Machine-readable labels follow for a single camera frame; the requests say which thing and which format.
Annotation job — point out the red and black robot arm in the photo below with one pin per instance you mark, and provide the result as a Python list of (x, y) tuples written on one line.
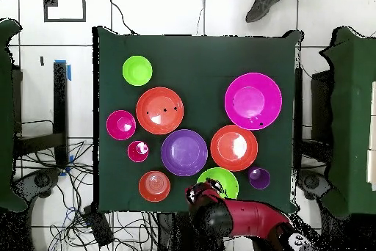
[(252, 218)]

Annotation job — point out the purple bowl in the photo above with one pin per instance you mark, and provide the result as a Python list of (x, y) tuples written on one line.
[(184, 152)]

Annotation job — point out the large orange bowl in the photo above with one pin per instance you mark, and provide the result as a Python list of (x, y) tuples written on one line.
[(226, 148), (159, 101)]

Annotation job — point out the dark green tablecloth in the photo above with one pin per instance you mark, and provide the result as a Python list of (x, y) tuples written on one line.
[(191, 66)]

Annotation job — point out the red cup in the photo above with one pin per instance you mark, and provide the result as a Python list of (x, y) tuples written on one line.
[(135, 154)]

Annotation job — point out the large green bowl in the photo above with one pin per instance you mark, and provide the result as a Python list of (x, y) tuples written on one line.
[(227, 179)]

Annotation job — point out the large pink bowl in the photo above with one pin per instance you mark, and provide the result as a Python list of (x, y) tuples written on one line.
[(253, 101)]

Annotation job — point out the small orange bowl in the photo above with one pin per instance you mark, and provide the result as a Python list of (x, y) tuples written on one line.
[(154, 186)]

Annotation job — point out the small red bowl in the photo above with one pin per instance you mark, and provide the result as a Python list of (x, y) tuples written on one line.
[(117, 126)]

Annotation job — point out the small green bowl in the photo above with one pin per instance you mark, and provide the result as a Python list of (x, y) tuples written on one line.
[(137, 70)]

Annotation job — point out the purple cup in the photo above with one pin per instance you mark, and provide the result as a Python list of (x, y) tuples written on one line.
[(260, 180)]

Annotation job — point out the black metal stand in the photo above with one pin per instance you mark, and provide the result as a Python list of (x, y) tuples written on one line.
[(298, 101), (60, 101)]

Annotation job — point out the blue tape strip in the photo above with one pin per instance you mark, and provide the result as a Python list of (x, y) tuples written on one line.
[(69, 72), (71, 158)]

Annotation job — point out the black power box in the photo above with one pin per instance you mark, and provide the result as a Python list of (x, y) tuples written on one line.
[(98, 227)]

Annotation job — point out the person's foot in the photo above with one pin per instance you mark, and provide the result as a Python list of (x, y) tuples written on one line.
[(263, 6)]

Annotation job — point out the black tape square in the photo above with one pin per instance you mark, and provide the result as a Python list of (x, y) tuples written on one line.
[(64, 20)]

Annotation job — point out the green cloth covered table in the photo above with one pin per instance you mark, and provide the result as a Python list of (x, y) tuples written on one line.
[(7, 116), (352, 116)]

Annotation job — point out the gray pedestal leg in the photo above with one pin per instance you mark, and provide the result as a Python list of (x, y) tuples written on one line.
[(311, 181), (38, 180)]

